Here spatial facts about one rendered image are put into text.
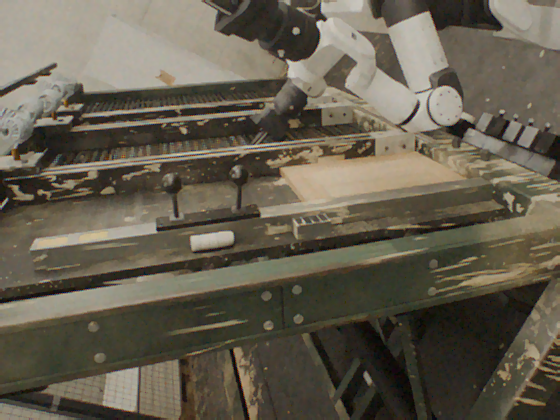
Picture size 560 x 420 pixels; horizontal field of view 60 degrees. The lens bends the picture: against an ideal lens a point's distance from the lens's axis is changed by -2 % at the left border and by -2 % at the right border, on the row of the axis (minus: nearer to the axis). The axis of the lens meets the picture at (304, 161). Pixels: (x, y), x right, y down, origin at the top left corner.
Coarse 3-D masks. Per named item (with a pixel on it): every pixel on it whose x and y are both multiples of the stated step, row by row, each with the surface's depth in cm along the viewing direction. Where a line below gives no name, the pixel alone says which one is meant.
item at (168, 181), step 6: (168, 174) 87; (174, 174) 87; (162, 180) 86; (168, 180) 86; (174, 180) 86; (180, 180) 87; (162, 186) 86; (168, 186) 86; (174, 186) 86; (180, 186) 87; (168, 192) 87; (174, 192) 87; (174, 198) 90; (174, 204) 91; (174, 210) 92; (174, 216) 94; (180, 216) 94
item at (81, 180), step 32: (0, 160) 118; (32, 160) 117; (128, 160) 127; (160, 160) 126; (192, 160) 127; (224, 160) 129; (256, 160) 132; (288, 160) 134; (32, 192) 118; (64, 192) 120; (96, 192) 122
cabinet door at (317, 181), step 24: (288, 168) 133; (312, 168) 132; (336, 168) 132; (360, 168) 132; (384, 168) 131; (408, 168) 130; (432, 168) 129; (312, 192) 115; (336, 192) 115; (360, 192) 114
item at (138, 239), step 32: (384, 192) 108; (416, 192) 107; (448, 192) 108; (480, 192) 110; (224, 224) 95; (256, 224) 97; (288, 224) 99; (32, 256) 87; (64, 256) 88; (96, 256) 90
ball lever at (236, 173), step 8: (232, 168) 90; (240, 168) 89; (232, 176) 89; (240, 176) 89; (248, 176) 90; (240, 184) 90; (240, 192) 93; (240, 200) 95; (232, 208) 97; (240, 208) 97
